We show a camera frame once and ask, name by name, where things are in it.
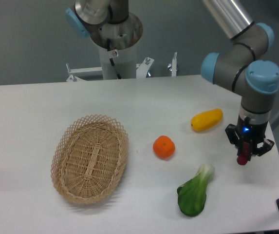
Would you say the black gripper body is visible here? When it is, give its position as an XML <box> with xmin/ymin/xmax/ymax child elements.
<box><xmin>235</xmin><ymin>107</ymin><xmax>269</xmax><ymax>146</ymax></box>

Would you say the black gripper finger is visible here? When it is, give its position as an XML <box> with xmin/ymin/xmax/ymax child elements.
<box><xmin>248</xmin><ymin>138</ymin><xmax>275</xmax><ymax>161</ymax></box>
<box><xmin>225</xmin><ymin>124</ymin><xmax>244</xmax><ymax>156</ymax></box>

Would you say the purple sweet potato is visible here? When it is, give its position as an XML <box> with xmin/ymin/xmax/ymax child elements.
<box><xmin>237</xmin><ymin>142</ymin><xmax>250</xmax><ymax>165</ymax></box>

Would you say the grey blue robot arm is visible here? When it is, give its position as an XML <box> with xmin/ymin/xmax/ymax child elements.
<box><xmin>65</xmin><ymin>0</ymin><xmax>279</xmax><ymax>165</ymax></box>

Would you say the yellow mango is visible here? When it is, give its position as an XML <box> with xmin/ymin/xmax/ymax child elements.
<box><xmin>190</xmin><ymin>108</ymin><xmax>223</xmax><ymax>132</ymax></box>

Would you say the orange tangerine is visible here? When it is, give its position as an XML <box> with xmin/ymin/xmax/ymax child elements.
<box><xmin>153</xmin><ymin>136</ymin><xmax>176</xmax><ymax>159</ymax></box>

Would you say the green bok choy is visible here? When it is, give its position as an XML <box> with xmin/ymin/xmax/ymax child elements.
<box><xmin>177</xmin><ymin>163</ymin><xmax>215</xmax><ymax>217</ymax></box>

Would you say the woven wicker basket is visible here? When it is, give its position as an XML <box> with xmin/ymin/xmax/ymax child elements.
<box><xmin>51</xmin><ymin>115</ymin><xmax>129</xmax><ymax>205</ymax></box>

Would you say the black base cable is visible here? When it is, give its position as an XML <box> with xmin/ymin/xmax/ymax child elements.
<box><xmin>106</xmin><ymin>38</ymin><xmax>122</xmax><ymax>80</ymax></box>

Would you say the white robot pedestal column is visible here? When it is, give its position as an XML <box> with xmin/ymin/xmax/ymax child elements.
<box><xmin>98</xmin><ymin>46</ymin><xmax>136</xmax><ymax>80</ymax></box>

